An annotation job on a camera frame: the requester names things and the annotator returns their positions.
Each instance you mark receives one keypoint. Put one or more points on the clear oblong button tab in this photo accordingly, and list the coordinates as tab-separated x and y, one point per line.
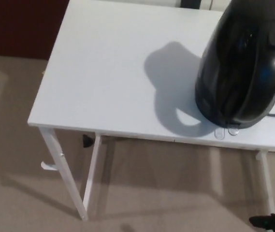
220	133

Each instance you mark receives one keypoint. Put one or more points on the white hook on table leg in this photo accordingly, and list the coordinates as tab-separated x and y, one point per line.
47	167

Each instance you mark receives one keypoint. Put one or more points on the black electric kettle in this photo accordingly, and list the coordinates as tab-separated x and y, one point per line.
238	60

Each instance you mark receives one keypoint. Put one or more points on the black background object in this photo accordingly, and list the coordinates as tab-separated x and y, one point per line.
190	3

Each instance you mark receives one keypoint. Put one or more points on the dark red cabinet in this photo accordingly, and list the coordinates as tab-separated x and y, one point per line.
18	26

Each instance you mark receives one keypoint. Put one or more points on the white table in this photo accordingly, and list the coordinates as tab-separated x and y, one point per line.
108	72

